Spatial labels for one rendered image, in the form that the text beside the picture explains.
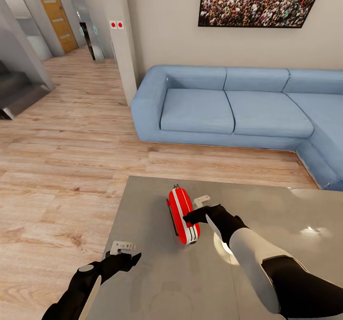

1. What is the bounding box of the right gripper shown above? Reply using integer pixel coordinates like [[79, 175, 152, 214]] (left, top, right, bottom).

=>
[[183, 206, 207, 225]]

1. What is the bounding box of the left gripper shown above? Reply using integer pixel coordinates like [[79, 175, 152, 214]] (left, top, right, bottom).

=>
[[105, 251, 141, 278]]

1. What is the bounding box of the radio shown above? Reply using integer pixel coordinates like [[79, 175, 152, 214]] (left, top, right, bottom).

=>
[[166, 185, 200, 244]]

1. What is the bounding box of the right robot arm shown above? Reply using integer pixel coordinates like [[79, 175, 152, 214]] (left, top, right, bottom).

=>
[[183, 195, 343, 320]]

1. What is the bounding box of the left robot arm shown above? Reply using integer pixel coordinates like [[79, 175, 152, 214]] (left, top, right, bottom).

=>
[[41, 240, 141, 320]]

